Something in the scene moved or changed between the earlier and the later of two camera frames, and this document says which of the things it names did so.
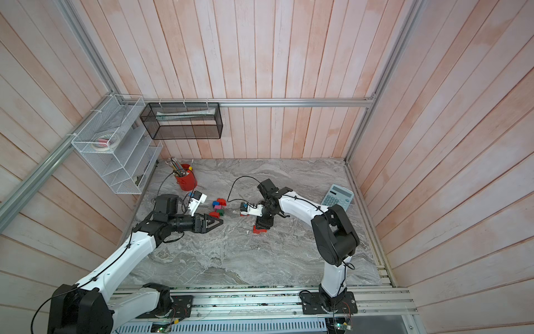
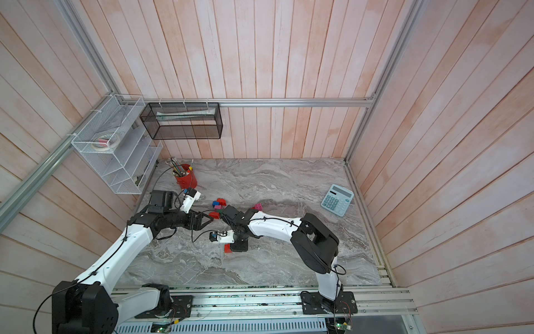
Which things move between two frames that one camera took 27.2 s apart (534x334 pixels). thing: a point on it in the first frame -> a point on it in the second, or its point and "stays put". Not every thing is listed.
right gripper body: x=267 y=218 -> x=240 y=244
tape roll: x=106 y=142 stays put
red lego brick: x=222 y=201 stays put
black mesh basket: x=188 y=120 stays put
